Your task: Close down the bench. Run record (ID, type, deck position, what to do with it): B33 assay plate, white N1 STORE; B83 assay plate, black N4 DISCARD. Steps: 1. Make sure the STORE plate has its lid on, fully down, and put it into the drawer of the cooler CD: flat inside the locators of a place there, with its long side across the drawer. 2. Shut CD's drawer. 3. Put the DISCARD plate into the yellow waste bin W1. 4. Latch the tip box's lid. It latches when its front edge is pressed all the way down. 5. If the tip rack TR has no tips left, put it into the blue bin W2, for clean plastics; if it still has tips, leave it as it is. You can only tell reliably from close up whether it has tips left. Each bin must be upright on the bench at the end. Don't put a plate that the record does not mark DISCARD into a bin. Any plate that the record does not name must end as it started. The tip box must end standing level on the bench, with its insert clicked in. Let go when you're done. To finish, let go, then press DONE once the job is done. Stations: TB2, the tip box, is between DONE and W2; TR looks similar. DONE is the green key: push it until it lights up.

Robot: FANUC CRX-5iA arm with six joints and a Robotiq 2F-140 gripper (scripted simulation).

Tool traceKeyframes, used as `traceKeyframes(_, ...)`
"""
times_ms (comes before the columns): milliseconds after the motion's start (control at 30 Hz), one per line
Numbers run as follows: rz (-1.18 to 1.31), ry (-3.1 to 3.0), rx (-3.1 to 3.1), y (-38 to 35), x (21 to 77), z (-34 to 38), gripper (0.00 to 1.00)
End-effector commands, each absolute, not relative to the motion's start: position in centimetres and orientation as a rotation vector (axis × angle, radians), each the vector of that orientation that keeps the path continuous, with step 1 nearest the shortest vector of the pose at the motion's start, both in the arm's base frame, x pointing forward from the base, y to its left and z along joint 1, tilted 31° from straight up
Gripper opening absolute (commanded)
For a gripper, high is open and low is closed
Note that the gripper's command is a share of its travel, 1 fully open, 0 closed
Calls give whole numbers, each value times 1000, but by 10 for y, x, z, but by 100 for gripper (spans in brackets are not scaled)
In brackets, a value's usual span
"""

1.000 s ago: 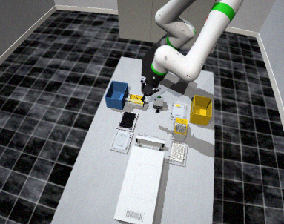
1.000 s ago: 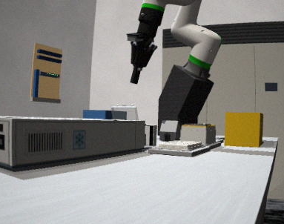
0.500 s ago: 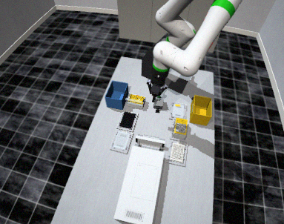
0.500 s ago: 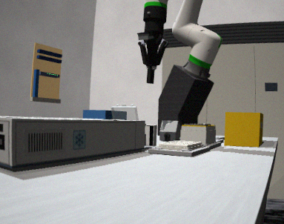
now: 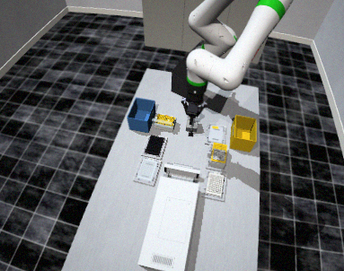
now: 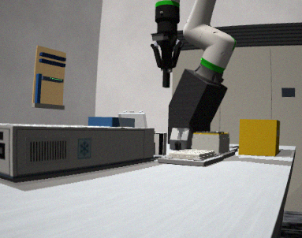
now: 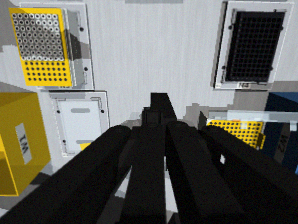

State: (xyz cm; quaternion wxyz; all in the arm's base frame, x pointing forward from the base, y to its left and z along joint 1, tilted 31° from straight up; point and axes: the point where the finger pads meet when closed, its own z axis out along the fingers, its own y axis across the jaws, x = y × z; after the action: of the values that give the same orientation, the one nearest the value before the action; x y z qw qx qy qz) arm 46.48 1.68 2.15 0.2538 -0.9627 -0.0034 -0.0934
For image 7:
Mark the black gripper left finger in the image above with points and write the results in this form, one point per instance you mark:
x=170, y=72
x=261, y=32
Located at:
x=80, y=191

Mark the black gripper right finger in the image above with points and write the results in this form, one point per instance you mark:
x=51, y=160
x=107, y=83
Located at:
x=205, y=193

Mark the yellow bin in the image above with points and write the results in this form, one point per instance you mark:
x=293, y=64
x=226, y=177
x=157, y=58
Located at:
x=24, y=150

